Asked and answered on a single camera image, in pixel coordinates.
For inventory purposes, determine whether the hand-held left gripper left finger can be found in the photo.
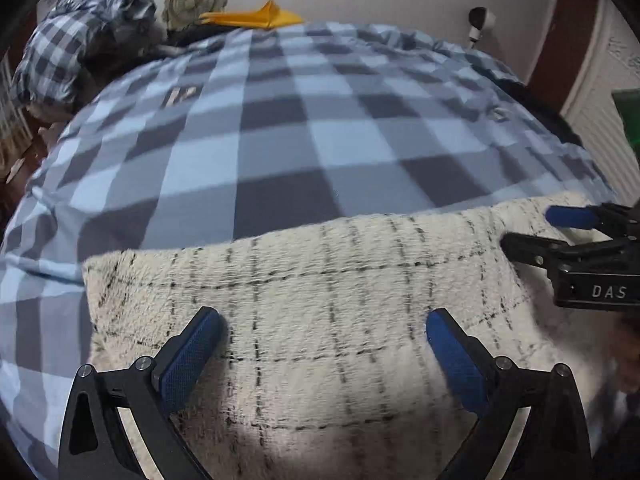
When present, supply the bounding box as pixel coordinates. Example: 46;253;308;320
59;306;228;480

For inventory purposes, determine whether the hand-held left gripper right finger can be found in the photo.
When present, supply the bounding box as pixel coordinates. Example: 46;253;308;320
425;308;593;480

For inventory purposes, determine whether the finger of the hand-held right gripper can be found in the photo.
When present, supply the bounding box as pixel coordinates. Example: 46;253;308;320
545;203;640;236
500;231;608;267

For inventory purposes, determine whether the cream fleece garment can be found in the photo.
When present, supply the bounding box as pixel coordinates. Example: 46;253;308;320
82;192;621;480

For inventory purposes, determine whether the white slatted cabinet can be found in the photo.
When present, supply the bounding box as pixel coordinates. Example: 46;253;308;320
560;0;640;206

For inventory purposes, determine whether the green object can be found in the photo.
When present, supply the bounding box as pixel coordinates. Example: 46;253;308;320
611;87;640;152

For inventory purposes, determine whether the dark brown door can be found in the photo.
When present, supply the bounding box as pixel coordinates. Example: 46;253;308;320
527;0;601;111

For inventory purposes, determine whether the blue grey checked blanket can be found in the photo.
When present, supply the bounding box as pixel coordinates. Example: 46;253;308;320
0;21;618;480

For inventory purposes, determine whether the crumpled checked bedding pile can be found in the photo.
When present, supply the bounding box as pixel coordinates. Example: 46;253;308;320
10;0;168;113

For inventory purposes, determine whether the yellow cloth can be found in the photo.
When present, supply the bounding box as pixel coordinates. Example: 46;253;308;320
199;0;305;30

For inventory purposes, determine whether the beige table fan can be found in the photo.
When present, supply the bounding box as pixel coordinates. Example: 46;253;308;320
164;0;228;32

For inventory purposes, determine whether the black white wall device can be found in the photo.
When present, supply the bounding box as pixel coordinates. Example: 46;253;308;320
467;6;497;45

